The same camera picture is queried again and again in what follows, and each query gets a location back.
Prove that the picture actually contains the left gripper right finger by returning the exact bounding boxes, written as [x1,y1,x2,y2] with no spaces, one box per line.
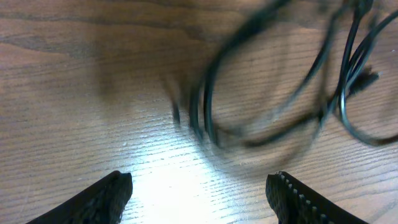
[266,171,368,224]

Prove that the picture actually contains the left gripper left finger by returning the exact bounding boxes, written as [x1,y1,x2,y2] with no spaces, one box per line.
[28,170,133,224]

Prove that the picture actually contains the black usb cable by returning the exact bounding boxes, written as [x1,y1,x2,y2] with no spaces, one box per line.
[169,0,398,149]

